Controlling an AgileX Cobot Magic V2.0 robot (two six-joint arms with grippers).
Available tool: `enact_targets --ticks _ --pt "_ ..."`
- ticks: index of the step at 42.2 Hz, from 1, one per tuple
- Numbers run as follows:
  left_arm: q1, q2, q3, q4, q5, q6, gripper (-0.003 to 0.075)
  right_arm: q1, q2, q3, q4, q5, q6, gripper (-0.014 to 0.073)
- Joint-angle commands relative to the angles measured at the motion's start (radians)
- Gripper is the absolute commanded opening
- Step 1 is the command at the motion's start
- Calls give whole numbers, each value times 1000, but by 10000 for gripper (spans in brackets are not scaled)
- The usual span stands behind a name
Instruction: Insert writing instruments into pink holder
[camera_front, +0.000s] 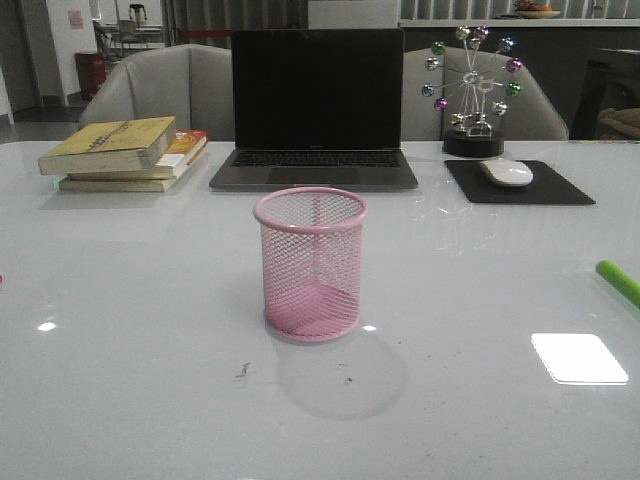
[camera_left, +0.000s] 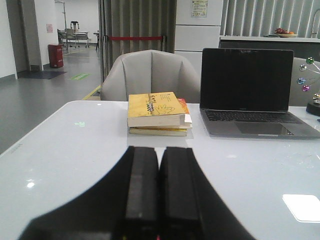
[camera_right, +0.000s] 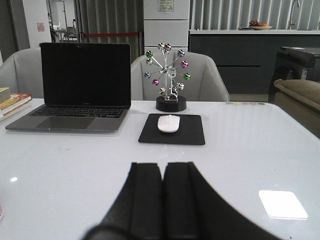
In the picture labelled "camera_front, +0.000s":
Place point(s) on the green marker pen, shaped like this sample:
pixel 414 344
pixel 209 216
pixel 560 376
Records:
pixel 619 280

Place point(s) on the pink mesh pen holder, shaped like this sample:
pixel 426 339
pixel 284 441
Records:
pixel 311 240

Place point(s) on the grey open laptop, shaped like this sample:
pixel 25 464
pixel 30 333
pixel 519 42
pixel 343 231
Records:
pixel 317 107

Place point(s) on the orange white middle book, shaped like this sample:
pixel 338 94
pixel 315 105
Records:
pixel 183 151

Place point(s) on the grey left armchair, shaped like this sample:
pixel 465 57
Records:
pixel 191 82

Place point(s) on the white computer mouse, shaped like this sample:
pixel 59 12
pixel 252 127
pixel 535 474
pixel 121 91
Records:
pixel 507 173

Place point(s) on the yellow top book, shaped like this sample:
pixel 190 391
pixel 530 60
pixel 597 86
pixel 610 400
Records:
pixel 126 145

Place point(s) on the ferris wheel desk ornament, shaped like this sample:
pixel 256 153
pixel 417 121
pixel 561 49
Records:
pixel 470 134

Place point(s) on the black mouse pad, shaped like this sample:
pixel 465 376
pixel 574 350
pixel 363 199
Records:
pixel 548 187

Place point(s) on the pale bottom book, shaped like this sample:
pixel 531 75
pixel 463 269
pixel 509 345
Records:
pixel 118 185

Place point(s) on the red trash bin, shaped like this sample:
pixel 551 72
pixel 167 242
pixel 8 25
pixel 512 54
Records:
pixel 91 73

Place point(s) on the fruit bowl on counter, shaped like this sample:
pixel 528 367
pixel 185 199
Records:
pixel 534 10

